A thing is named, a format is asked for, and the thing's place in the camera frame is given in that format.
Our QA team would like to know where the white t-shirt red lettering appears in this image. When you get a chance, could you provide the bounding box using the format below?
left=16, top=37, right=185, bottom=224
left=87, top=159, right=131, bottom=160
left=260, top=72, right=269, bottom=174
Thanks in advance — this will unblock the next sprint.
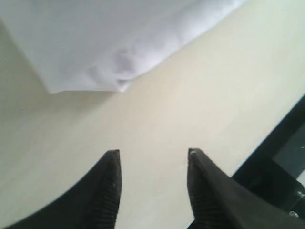
left=0, top=0, right=242, bottom=93

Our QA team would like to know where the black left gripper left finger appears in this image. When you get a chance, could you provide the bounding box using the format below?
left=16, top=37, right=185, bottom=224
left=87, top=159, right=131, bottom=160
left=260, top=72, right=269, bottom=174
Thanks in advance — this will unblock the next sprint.
left=8, top=149, right=122, bottom=229

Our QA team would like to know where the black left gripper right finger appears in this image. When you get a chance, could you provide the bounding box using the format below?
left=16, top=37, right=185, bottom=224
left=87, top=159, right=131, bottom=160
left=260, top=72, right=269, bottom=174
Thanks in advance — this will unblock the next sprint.
left=188, top=148, right=305, bottom=229

